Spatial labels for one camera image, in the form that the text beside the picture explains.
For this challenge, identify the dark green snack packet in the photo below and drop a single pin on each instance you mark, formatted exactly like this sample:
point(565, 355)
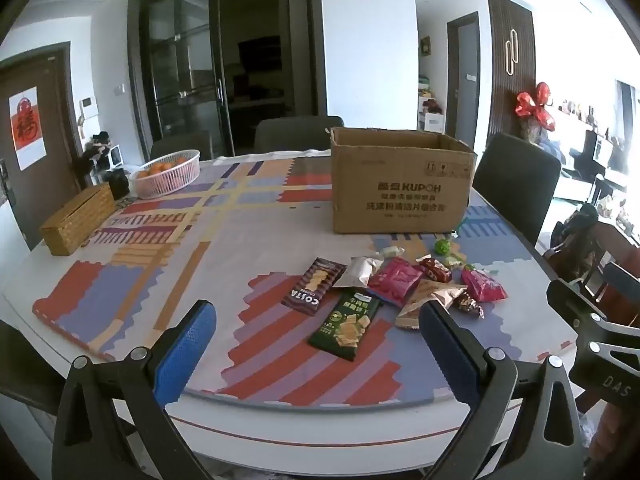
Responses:
point(347, 325)

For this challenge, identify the white intercom panel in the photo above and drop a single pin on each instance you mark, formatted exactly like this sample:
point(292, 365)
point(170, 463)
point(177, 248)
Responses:
point(88, 107)

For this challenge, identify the grey interior door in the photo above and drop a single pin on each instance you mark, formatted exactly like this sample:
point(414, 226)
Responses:
point(465, 80)

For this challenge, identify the rose gold snack packet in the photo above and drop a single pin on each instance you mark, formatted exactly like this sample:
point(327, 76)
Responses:
point(425, 300)

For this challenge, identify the black television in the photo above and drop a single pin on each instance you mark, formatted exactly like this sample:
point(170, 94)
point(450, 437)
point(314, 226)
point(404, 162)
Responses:
point(259, 52)

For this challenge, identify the red and white door poster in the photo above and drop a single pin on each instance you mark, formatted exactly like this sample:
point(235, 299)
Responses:
point(27, 127)

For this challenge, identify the light green candy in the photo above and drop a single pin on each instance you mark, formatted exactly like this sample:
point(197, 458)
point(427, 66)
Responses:
point(457, 262)

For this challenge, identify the woven tissue box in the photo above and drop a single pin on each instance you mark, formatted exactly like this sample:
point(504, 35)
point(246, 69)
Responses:
point(75, 222)

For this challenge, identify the black framed glass door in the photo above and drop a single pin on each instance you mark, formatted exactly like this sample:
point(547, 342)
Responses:
point(185, 60)

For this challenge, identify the white candy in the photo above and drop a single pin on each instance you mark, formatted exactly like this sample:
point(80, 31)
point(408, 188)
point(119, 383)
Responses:
point(392, 251)

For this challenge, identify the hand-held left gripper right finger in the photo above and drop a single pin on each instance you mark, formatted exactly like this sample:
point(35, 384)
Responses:
point(449, 355)

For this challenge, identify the gold wall ornament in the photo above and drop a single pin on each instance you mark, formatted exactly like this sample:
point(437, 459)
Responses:
point(510, 52)

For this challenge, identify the brown candy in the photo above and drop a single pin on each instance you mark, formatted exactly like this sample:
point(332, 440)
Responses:
point(436, 269)

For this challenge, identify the brown cardboard box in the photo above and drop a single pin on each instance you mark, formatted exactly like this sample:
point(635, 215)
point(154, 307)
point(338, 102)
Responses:
point(400, 195)

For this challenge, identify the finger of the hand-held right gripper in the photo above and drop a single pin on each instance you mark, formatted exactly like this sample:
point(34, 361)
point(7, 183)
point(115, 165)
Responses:
point(575, 300)

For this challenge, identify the round green candy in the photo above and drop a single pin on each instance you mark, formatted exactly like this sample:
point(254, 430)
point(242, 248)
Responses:
point(442, 246)

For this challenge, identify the red foil balloon flower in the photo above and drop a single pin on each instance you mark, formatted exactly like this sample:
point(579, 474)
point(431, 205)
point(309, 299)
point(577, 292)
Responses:
point(535, 105)

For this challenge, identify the colourful patterned table mat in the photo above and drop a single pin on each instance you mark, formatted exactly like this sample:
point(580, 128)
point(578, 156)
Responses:
point(200, 240)

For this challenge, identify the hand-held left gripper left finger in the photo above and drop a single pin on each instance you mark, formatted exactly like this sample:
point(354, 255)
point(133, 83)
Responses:
point(186, 347)

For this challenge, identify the pile of oranges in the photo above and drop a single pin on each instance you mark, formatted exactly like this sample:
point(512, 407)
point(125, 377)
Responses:
point(162, 167)

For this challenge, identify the dark slatted wall panel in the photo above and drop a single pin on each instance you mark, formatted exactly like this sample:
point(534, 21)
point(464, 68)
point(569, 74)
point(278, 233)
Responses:
point(525, 35)

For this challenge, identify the pink snack packet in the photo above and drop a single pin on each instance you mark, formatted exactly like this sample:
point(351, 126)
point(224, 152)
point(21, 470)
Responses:
point(482, 285)
point(395, 280)

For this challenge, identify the small dark candy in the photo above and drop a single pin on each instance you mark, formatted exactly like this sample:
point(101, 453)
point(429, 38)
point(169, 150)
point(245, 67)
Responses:
point(470, 305)

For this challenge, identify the wooden chair with dark cloth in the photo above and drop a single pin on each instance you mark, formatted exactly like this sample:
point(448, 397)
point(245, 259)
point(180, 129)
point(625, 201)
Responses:
point(580, 250)

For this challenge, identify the dark grey dining chair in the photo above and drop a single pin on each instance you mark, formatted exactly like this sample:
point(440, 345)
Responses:
point(180, 145)
point(515, 185)
point(297, 132)

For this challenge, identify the white snack packet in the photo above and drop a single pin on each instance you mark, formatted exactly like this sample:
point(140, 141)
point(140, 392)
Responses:
point(357, 270)

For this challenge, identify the small black box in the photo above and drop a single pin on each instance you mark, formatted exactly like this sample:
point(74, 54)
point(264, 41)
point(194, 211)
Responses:
point(120, 185)

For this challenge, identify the white toy shelf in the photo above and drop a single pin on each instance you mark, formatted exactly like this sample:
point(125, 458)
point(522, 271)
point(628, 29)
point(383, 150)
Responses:
point(431, 117)

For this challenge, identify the dark brown snack packet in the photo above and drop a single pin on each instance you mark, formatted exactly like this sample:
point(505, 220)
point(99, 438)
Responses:
point(312, 287)

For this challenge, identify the small framed wall picture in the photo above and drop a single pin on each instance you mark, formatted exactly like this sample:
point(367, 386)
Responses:
point(425, 46)

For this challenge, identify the brown entrance door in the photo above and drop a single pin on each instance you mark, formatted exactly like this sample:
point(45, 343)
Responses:
point(55, 110)

